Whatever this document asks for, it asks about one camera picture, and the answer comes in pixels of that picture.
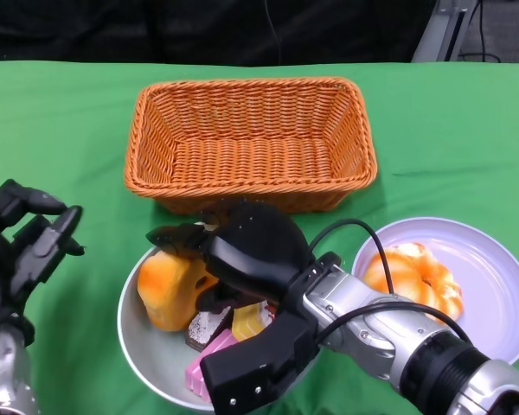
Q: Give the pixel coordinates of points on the black right wrist camera housing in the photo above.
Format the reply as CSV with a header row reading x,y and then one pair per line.
x,y
251,372

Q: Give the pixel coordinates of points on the orange wicker basket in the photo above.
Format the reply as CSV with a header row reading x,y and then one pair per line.
x,y
251,160

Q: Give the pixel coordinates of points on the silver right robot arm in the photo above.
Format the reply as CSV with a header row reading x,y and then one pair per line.
x,y
372,320

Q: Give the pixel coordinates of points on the chocolate cake slice with cherry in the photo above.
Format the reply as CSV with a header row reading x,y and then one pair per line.
x,y
205,328

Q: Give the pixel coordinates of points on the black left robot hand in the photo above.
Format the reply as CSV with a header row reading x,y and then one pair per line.
x,y
4,268

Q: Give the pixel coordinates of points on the pink striped cake slice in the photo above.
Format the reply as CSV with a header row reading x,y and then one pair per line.
x,y
199,372

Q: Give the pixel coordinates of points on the yellow cake slice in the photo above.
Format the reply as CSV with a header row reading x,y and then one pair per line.
x,y
248,324

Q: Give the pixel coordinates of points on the lavender white plate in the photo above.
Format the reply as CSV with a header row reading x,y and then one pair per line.
x,y
488,276

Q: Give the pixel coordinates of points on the green tablecloth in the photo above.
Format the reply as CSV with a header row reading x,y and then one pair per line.
x,y
450,129

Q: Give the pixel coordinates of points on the grey metal frame leg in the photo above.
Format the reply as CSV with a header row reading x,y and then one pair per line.
x,y
437,34

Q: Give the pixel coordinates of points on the pale grey-green bowl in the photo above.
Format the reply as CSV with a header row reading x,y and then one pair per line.
x,y
151,359

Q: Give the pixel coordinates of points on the smooth orange donut bread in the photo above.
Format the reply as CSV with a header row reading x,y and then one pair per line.
x,y
168,294

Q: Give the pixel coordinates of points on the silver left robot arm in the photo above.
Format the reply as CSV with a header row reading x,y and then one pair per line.
x,y
4,380

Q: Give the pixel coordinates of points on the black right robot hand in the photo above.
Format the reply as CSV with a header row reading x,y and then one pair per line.
x,y
255,246

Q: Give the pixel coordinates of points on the black backdrop curtain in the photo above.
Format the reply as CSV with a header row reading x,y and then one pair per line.
x,y
112,30

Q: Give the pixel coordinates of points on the ribbed round bread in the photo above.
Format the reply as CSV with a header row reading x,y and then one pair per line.
x,y
419,276

